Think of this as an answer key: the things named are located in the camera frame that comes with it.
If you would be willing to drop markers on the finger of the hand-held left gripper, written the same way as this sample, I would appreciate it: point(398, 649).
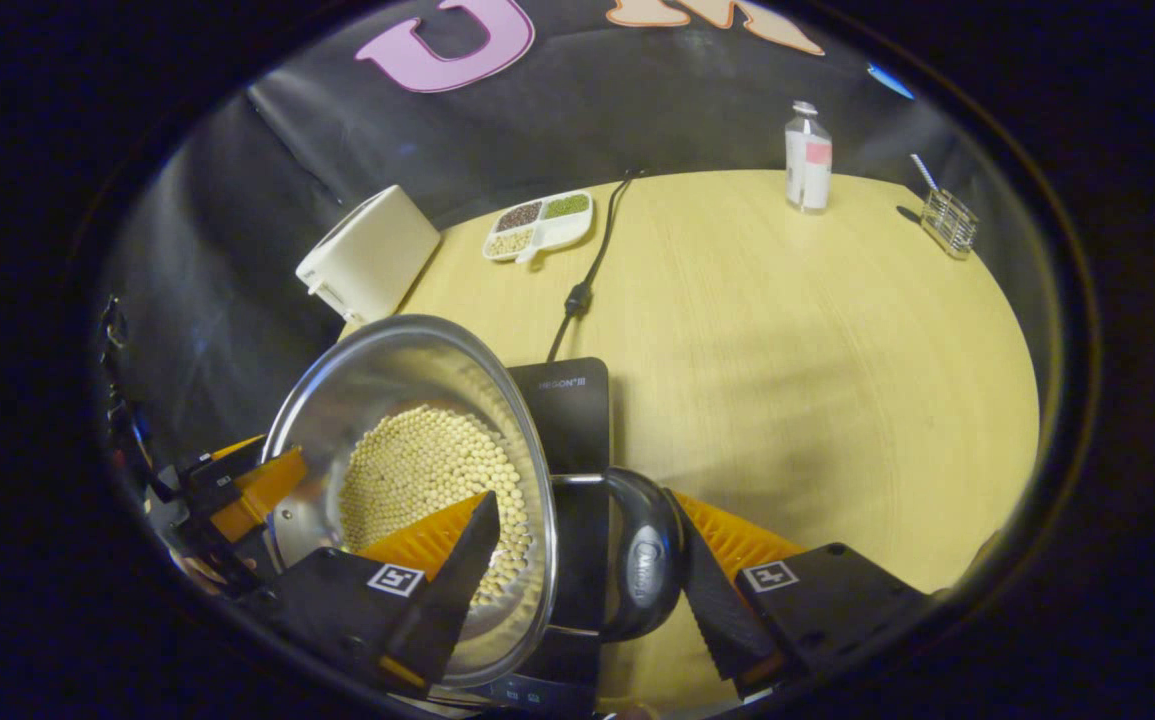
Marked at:
point(237, 447)
point(257, 490)

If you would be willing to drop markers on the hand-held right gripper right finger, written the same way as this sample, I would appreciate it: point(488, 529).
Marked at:
point(717, 600)

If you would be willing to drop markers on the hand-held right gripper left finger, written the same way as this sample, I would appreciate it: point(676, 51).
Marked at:
point(447, 590)

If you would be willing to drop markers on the black induction cooktop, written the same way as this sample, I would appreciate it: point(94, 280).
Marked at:
point(567, 410)

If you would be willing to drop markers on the pile of yellow soybeans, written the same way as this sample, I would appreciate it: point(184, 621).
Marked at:
point(417, 470)

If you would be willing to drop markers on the white toaster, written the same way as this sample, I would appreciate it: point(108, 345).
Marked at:
point(372, 255)

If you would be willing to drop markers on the white divided dish of beans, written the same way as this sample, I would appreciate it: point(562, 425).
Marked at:
point(537, 228)

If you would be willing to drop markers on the clear bottle with pink label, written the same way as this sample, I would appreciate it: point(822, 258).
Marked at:
point(807, 160)

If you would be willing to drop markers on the striped straw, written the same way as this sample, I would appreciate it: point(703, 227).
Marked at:
point(925, 172)

